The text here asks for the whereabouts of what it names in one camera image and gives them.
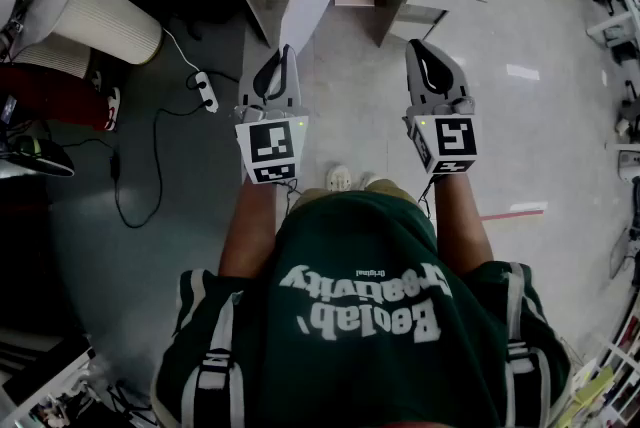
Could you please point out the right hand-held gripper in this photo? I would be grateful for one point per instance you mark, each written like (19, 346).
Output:
(452, 136)

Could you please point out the white cluttered low shelf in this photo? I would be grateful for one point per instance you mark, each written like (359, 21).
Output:
(55, 396)

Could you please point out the person's white shoe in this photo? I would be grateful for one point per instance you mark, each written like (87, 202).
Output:
(337, 177)
(366, 181)

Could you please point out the person's left forearm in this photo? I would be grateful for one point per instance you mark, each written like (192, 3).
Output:
(250, 231)

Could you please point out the white cluttered storage shelf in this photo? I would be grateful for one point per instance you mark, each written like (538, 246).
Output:
(615, 381)

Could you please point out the white power strip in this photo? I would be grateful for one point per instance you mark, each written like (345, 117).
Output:
(206, 91)

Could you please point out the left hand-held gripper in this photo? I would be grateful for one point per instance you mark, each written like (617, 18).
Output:
(270, 141)

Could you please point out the dark green printed t-shirt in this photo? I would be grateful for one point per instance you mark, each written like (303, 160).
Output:
(360, 366)

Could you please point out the person's right forearm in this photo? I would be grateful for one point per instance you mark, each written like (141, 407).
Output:
(462, 226)

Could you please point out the khaki shorts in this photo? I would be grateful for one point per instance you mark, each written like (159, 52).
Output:
(385, 188)

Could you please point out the white ribbed pedestal stand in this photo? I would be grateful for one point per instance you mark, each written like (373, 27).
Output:
(105, 16)

